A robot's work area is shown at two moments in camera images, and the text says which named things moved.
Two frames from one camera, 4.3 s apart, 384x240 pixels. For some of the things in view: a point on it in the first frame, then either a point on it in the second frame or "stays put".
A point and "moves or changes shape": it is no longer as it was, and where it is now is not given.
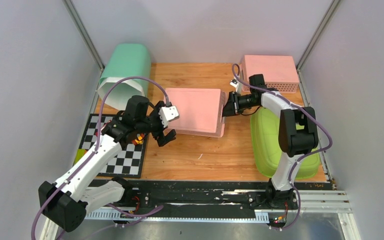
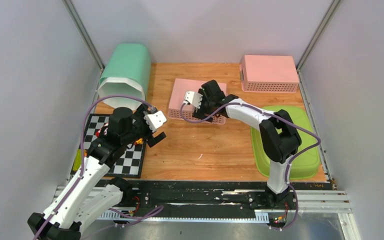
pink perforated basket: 279,72 stays put
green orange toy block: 79,153 stays put
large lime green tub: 265,147 stays put
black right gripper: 229,109 to 200,113
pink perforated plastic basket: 200,111 moves or changes shape
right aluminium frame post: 321,25 stays put
